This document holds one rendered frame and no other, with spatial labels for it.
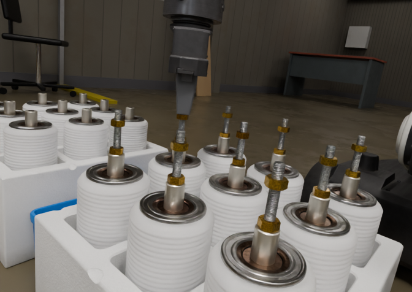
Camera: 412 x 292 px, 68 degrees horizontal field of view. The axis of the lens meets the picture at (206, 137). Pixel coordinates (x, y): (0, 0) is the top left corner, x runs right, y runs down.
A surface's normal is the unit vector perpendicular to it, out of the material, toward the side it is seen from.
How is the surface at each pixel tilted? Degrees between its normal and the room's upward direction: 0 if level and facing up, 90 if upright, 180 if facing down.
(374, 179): 45
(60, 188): 90
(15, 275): 0
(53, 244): 90
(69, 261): 90
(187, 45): 90
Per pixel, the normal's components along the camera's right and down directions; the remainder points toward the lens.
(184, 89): 0.08, 0.24
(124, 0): 0.71, 0.25
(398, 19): -0.69, 0.09
